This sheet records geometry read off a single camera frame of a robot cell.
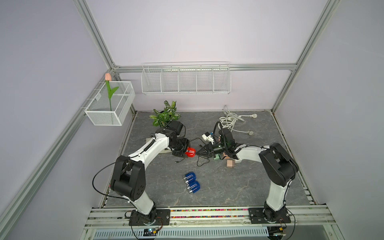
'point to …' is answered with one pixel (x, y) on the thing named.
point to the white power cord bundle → (229, 120)
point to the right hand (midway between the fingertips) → (196, 154)
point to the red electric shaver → (190, 152)
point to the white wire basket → (112, 104)
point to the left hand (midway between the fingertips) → (192, 149)
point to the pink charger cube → (230, 163)
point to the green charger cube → (217, 157)
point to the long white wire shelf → (186, 78)
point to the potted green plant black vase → (169, 113)
